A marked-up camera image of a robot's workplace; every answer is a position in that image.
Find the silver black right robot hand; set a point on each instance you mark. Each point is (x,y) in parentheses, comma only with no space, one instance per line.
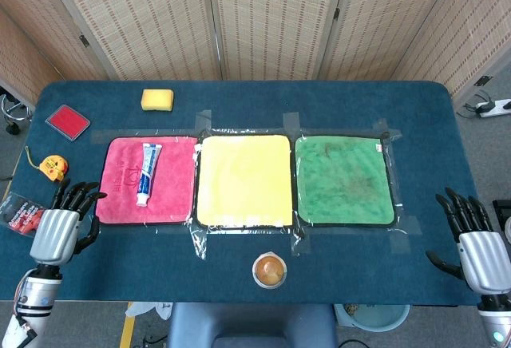
(485,256)

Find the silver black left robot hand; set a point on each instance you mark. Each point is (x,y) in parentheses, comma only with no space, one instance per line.
(56,232)

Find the blue white toothpaste tube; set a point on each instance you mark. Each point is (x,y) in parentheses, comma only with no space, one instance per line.
(147,172)

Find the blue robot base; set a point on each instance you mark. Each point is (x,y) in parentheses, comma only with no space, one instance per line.
(251,326)

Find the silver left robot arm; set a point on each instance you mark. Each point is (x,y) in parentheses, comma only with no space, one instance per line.
(34,296)

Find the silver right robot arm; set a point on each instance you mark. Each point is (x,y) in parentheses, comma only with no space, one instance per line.
(497,320)

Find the pink cloth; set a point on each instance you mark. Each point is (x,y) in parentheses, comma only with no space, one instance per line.
(116,188)

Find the green cloth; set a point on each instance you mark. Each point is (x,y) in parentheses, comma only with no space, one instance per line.
(343,180)

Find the yellow cloth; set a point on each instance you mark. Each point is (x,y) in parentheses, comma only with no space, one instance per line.
(243,180)

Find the red snack package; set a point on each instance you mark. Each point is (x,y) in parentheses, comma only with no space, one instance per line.
(20,214)

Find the yellow tape measure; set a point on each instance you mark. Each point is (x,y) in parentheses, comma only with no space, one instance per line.
(54,166)

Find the red square stamp pad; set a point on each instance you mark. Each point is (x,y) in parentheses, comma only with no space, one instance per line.
(68,121)

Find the light blue bucket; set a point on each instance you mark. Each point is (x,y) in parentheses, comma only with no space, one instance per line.
(375,316)

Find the chrome stool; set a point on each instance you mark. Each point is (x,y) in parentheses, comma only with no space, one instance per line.
(14,110)

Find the white power strip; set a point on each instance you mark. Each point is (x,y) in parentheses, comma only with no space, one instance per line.
(495,107)

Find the yellow sponge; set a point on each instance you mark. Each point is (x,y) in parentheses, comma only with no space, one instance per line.
(157,100)

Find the orange jelly cup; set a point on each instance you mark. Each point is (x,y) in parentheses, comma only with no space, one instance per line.
(269,270)

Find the bamboo folding screen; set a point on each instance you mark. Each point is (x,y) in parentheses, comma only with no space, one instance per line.
(271,20)

